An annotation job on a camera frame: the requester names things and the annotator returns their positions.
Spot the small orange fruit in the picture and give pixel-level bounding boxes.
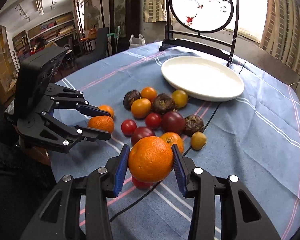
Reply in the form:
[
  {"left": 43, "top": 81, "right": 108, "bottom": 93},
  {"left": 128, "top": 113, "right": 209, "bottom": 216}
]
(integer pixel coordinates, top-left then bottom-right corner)
[{"left": 98, "top": 105, "right": 115, "bottom": 119}]

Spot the large orange mandarin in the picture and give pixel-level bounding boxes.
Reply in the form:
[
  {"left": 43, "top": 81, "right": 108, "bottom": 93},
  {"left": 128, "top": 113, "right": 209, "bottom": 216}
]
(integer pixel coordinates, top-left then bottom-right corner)
[{"left": 128, "top": 136, "right": 173, "bottom": 183}]

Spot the small red cherry tomato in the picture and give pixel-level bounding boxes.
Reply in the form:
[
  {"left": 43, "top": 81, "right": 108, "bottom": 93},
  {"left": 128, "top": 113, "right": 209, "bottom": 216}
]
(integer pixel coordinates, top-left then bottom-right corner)
[{"left": 121, "top": 119, "right": 137, "bottom": 137}]

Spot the dark brown passion fruit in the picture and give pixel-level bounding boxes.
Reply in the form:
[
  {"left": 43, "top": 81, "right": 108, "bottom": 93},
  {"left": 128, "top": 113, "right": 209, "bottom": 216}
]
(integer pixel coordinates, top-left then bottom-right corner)
[{"left": 123, "top": 90, "right": 141, "bottom": 111}]

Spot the dark red plum tomato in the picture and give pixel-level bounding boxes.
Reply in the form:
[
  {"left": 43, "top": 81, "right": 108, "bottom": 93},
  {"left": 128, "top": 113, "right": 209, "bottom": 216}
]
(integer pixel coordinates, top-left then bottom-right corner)
[{"left": 131, "top": 127, "right": 155, "bottom": 146}]

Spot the small orange tomato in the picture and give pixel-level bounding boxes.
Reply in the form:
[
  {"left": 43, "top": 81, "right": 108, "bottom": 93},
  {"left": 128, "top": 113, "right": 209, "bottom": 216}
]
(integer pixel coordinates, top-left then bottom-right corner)
[{"left": 140, "top": 87, "right": 157, "bottom": 102}]

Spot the brown wrinkled passion fruit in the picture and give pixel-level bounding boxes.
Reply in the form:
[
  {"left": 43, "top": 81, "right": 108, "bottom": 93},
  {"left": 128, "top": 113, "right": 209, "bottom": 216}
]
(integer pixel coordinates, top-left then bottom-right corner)
[{"left": 152, "top": 93, "right": 175, "bottom": 115}]

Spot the white plastic bag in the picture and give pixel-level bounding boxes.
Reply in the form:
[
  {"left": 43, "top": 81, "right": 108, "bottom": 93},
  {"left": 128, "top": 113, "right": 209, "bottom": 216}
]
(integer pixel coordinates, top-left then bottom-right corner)
[{"left": 129, "top": 34, "right": 146, "bottom": 49}]

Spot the dark purple plum tomato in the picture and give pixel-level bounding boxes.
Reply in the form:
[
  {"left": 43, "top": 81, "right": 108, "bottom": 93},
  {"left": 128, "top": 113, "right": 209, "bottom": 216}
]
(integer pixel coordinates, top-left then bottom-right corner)
[{"left": 161, "top": 111, "right": 185, "bottom": 134}]

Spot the blue striped tablecloth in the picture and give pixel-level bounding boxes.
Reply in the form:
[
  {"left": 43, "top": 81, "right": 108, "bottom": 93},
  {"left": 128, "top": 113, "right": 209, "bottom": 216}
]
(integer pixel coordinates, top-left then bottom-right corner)
[{"left": 49, "top": 43, "right": 300, "bottom": 239}]

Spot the small yellow fruit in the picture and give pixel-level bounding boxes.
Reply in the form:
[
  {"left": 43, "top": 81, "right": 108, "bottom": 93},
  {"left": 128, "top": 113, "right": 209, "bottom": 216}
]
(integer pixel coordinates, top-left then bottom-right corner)
[{"left": 191, "top": 132, "right": 207, "bottom": 151}]

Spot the yellow green tomato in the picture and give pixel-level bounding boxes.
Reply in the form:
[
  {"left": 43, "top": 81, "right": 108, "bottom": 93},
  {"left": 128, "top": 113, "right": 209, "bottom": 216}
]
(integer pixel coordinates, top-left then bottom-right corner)
[{"left": 172, "top": 90, "right": 188, "bottom": 108}]

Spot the standing fan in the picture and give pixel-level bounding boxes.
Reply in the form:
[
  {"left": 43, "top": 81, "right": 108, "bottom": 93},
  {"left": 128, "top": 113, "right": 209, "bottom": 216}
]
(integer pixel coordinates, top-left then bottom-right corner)
[{"left": 84, "top": 5, "right": 101, "bottom": 30}]

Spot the brown passion fruit right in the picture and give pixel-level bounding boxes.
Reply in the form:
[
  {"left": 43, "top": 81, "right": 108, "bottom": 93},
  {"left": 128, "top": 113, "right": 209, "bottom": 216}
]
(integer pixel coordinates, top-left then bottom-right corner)
[{"left": 184, "top": 115, "right": 204, "bottom": 137}]

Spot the white ceramic plate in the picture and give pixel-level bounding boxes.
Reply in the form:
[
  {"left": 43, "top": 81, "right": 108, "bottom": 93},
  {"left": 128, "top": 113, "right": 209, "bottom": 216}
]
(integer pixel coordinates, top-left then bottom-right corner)
[{"left": 161, "top": 56, "right": 245, "bottom": 102}]

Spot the left checked curtain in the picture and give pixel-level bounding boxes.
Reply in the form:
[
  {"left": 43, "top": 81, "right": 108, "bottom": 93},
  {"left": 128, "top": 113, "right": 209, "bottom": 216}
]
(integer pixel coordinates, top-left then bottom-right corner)
[{"left": 143, "top": 0, "right": 166, "bottom": 23}]

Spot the checked curtain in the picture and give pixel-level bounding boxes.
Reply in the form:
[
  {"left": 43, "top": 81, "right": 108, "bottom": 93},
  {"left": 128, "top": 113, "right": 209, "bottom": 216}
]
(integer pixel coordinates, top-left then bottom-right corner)
[
  {"left": 260, "top": 0, "right": 300, "bottom": 75},
  {"left": 143, "top": 0, "right": 166, "bottom": 23}
]

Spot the round bird painting screen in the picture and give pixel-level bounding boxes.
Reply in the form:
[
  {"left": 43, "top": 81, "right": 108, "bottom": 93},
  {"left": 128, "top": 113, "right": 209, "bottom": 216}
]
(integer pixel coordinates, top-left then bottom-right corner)
[{"left": 159, "top": 0, "right": 240, "bottom": 67}]

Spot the right checked curtain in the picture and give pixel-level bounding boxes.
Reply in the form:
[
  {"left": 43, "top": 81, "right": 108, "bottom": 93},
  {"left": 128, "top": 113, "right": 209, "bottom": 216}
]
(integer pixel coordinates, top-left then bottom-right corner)
[{"left": 260, "top": 0, "right": 300, "bottom": 75}]

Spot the window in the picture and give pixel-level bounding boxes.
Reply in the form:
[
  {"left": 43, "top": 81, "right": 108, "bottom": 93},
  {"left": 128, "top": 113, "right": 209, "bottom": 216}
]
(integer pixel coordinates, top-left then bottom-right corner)
[{"left": 238, "top": 0, "right": 268, "bottom": 43}]

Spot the dark framed wall painting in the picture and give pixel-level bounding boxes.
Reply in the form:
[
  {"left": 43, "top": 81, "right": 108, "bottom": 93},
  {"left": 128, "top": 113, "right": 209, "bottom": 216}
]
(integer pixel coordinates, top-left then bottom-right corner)
[{"left": 109, "top": 0, "right": 140, "bottom": 54}]

